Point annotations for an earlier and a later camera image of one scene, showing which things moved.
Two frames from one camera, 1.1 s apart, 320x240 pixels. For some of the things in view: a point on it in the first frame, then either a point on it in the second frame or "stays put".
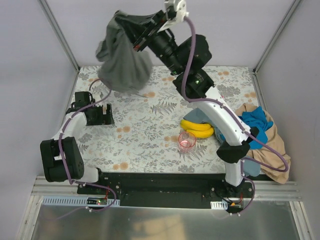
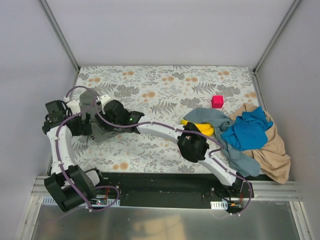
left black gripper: [100, 114] -> [81, 124]
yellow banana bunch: [201, 130] stays put
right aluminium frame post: [288, 15] stays put
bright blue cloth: [257, 118] stays put
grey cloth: [122, 69] -> [88, 99]
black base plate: [166, 189] stays put
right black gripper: [146, 31] -> [105, 110]
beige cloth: [274, 163] stays put
